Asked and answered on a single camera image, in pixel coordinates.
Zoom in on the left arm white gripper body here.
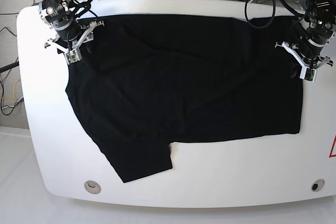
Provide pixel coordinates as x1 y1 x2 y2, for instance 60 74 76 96
275 41 333 73

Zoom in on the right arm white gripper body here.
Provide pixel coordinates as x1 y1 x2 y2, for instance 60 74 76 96
44 20 104 53

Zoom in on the black T-shirt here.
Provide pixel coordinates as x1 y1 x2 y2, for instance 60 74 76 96
65 15 303 183

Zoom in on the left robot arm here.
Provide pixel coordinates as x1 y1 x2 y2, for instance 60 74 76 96
272 0 335 82

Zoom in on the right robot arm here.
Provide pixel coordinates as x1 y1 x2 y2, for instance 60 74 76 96
39 0 104 62

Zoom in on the red triangle sticker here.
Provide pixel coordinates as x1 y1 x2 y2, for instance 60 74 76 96
329 137 336 158

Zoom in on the round table grommet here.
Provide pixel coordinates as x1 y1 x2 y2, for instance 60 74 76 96
84 180 101 195
311 179 325 192

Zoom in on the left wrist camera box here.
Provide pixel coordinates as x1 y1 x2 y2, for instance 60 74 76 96
300 67 317 82

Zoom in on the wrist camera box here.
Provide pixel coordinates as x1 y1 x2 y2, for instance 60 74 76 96
300 67 317 82
64 49 82 65

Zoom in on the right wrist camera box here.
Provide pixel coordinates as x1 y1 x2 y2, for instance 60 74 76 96
64 49 82 65

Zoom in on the yellow cable left floor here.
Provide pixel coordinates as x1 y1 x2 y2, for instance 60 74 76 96
0 79 24 116

